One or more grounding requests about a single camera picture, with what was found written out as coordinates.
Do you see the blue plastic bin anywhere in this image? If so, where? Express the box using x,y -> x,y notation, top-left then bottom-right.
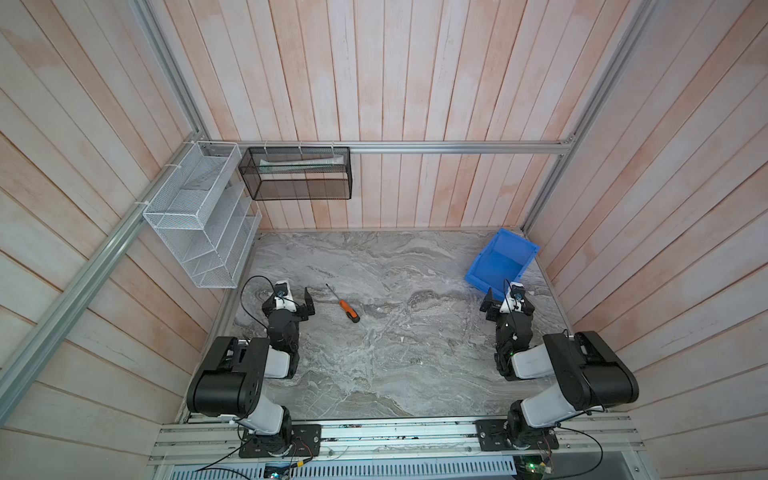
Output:
465,229 -> 540,300

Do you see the orange handled screwdriver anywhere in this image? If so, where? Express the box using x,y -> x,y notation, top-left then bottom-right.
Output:
326,284 -> 360,323

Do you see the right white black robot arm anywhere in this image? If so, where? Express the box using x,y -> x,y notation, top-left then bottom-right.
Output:
475,283 -> 639,451

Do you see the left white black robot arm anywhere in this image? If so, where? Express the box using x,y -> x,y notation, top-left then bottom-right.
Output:
186,282 -> 315,456

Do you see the white ventilation grille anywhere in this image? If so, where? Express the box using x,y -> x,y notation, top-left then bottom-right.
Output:
170,456 -> 517,479

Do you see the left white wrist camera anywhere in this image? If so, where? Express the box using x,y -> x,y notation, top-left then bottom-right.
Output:
273,280 -> 297,312

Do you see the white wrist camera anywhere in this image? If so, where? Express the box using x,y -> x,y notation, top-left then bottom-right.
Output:
500,282 -> 526,314
273,280 -> 297,312

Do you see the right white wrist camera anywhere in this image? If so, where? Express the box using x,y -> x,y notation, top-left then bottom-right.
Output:
500,282 -> 526,314

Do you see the left black camera cable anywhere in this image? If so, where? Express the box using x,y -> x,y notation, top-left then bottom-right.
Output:
239,274 -> 277,331

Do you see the white wire mesh shelf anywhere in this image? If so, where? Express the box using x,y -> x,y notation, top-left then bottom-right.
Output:
144,141 -> 262,289

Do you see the black wire mesh basket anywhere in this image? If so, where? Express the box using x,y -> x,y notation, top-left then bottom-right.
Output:
238,146 -> 353,202

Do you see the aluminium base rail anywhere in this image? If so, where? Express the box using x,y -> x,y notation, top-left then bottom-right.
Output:
147,413 -> 646,466

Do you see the horizontal aluminium wall rail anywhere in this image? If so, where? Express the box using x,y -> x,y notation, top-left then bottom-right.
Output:
212,140 -> 574,155

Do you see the right black base cable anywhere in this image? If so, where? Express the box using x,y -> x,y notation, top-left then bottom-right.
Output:
539,424 -> 605,480

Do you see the left aluminium wall rail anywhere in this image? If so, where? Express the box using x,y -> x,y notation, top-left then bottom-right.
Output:
1,130 -> 206,424

